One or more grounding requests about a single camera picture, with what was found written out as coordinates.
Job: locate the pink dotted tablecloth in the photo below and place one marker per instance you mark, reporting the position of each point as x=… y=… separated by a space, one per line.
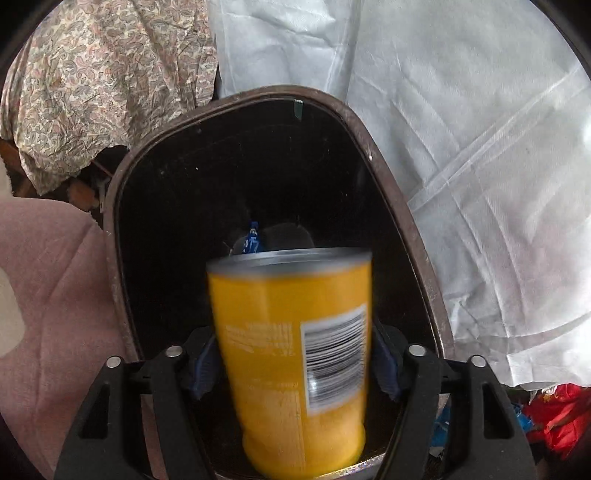
x=60 y=286

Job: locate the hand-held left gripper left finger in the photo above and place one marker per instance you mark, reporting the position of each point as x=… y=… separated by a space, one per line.
x=203 y=364

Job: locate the red plastic bag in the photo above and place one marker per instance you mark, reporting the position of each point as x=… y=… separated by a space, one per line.
x=563 y=415

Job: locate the floral patterned cloth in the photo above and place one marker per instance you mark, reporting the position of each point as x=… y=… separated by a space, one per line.
x=101 y=69

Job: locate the white cover cloth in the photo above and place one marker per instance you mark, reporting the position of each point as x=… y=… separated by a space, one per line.
x=461 y=161

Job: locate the dark brown trash bin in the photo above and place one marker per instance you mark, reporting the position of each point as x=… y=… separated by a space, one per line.
x=184 y=207

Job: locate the blue snack wrapper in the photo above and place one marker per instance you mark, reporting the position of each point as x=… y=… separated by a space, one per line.
x=251 y=237

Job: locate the yellow chip can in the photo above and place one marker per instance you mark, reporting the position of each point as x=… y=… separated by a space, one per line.
x=263 y=369

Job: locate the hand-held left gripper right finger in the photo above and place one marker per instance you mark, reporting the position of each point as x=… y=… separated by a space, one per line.
x=385 y=360

